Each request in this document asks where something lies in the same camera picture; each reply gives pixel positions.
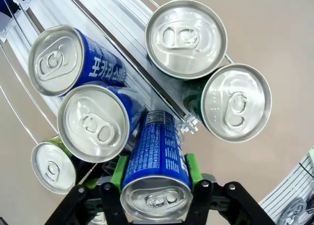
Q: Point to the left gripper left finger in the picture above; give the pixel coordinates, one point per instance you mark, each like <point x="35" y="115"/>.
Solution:
<point x="119" y="171"/>

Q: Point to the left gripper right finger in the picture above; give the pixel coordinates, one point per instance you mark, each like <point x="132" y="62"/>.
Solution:
<point x="195" y="171"/>

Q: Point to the blue Pocari Sweat can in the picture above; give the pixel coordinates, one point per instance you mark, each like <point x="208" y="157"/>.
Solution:
<point x="93" y="123"/>
<point x="157" y="161"/>
<point x="56" y="60"/>

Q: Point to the clear white can dispenser rack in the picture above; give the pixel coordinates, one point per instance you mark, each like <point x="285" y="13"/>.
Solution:
<point x="110" y="21"/>

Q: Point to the green Chilsung cider can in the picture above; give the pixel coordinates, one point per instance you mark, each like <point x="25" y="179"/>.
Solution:
<point x="236" y="102"/>
<point x="185" y="39"/>

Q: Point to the white slatted robot base plate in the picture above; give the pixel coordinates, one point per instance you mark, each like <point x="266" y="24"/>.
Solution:
<point x="301" y="176"/>

